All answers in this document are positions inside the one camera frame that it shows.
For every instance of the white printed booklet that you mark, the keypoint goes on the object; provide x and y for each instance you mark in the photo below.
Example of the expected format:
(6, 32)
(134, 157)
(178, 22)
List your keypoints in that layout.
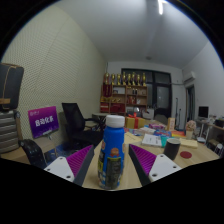
(151, 140)

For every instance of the black mesh chair back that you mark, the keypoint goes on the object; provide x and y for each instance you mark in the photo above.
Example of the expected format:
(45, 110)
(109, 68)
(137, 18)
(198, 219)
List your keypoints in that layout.
(33, 153)

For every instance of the teal notebook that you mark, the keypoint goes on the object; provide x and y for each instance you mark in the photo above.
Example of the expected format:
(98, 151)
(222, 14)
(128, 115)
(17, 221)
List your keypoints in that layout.
(164, 141)

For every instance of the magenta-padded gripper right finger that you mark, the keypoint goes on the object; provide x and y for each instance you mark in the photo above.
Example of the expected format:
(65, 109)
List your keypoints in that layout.
(164, 165)

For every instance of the orange red book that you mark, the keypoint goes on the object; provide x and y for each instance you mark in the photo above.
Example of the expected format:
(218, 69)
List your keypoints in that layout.
(178, 133)

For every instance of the pink flowers in white pot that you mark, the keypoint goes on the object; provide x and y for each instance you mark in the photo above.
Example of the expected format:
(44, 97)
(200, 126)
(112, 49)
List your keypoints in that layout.
(190, 126)

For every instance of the ceiling tube light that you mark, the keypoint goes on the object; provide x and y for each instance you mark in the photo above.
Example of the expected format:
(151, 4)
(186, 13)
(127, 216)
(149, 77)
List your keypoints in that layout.
(160, 6)

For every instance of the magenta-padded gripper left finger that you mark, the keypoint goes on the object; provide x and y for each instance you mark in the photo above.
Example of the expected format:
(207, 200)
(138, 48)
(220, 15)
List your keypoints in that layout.
(60, 166)

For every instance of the yellow gift box red ribbon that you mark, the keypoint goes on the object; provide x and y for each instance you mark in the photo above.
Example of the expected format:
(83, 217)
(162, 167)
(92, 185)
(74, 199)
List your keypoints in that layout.
(131, 122)

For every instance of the flat round red coaster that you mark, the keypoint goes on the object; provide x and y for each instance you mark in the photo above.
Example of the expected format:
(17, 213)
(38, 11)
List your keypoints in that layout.
(186, 155)

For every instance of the small pale yellow book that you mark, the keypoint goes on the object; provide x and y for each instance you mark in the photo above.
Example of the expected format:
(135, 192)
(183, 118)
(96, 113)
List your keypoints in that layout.
(131, 137)

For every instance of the upright orange box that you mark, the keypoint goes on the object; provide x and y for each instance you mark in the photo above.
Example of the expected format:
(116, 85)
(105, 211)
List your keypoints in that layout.
(171, 124)

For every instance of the computer monitor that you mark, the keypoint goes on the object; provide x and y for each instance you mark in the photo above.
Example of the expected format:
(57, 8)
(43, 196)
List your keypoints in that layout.
(203, 112)

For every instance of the wooden shelf unit with trophies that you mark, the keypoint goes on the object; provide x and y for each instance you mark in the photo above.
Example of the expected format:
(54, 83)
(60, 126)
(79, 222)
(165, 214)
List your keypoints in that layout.
(125, 98)

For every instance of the dark cup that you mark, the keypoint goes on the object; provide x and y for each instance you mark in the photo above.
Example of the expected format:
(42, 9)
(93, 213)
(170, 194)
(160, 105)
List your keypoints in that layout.
(172, 149)

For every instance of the purple sign board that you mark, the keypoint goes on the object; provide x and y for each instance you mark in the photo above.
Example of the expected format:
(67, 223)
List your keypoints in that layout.
(43, 122)

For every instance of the dark bag with tan trim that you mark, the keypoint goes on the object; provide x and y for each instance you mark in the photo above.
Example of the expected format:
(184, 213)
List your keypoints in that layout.
(10, 86)

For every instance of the white wall air conditioner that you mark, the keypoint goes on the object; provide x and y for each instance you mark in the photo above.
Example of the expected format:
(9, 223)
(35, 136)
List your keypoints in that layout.
(190, 77)

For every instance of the cluttered side desk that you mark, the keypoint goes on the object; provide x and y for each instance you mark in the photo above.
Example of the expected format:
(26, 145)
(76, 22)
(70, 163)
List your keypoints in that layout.
(213, 128)

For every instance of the black office chair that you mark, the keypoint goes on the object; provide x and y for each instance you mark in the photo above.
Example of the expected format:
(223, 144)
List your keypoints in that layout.
(75, 123)

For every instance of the large pale yellow book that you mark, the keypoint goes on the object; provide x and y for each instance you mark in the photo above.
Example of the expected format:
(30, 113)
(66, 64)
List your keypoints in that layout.
(189, 143)

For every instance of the blue drink bottle white cap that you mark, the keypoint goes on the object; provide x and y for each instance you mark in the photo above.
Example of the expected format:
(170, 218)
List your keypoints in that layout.
(111, 150)

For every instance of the grey ribbed suitcase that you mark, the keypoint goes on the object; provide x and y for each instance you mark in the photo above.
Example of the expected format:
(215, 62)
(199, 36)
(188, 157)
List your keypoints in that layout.
(8, 131)

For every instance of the black-framed glass door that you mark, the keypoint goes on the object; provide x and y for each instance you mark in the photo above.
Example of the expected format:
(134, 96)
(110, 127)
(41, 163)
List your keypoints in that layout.
(161, 95)

